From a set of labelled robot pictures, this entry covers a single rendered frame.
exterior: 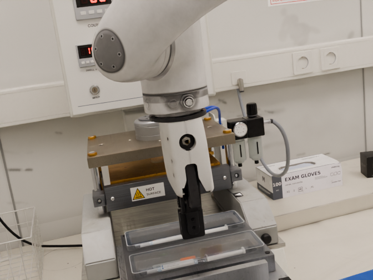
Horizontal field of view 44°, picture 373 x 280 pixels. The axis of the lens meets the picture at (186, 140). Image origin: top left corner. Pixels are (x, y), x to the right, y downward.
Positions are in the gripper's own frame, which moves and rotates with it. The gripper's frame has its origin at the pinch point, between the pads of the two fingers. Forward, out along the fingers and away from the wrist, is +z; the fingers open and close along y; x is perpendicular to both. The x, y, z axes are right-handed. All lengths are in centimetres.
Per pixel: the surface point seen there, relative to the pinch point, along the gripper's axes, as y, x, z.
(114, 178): 23.1, 9.3, -1.1
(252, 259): -4.0, -6.9, 5.1
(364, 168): 66, -67, 23
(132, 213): 37.7, 6.6, 11.8
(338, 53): 80, -68, -13
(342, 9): 86, -73, -26
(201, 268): -3.7, 0.0, 5.1
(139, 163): 30.4, 4.1, -1.1
